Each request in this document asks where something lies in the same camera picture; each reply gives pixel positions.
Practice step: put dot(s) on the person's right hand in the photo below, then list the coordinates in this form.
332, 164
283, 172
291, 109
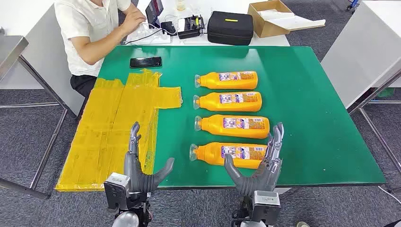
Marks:
133, 21

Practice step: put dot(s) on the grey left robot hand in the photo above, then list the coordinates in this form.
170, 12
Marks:
133, 163

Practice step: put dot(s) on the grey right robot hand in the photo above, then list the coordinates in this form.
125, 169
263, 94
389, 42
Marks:
271, 169

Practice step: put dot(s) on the orange detergent bottle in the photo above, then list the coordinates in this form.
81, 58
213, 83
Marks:
213, 130
213, 106
208, 155
213, 84

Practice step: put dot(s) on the person's right forearm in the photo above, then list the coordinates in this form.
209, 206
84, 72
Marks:
100, 47

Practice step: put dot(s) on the small clear bottle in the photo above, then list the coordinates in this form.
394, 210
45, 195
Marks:
180, 4

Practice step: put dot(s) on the dark tablet computer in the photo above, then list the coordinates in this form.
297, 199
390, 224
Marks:
154, 11

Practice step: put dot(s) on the black power adapter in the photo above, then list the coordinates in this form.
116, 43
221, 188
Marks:
168, 27

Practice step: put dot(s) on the black smartphone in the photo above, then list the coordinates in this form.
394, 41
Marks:
145, 62

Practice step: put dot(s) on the yellow taped cardboard mat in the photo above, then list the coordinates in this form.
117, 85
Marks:
103, 131

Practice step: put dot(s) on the person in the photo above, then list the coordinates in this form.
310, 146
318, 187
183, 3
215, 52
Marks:
81, 28

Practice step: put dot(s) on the black carrying case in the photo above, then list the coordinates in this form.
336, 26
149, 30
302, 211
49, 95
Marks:
230, 29

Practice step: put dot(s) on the steel table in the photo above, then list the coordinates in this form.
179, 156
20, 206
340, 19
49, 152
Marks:
9, 47

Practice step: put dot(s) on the brown cardboard box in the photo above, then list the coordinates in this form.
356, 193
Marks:
266, 29

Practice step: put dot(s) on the white paper sheet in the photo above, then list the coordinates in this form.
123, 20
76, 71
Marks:
294, 22

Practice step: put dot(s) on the white desk with metal legs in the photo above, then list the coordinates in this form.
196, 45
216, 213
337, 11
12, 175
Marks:
360, 47

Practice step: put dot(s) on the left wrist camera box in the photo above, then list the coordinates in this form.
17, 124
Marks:
116, 188

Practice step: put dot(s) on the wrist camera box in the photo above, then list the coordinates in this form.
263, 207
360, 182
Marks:
266, 205
116, 188

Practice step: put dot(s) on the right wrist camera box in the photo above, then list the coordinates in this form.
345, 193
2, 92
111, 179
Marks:
266, 205

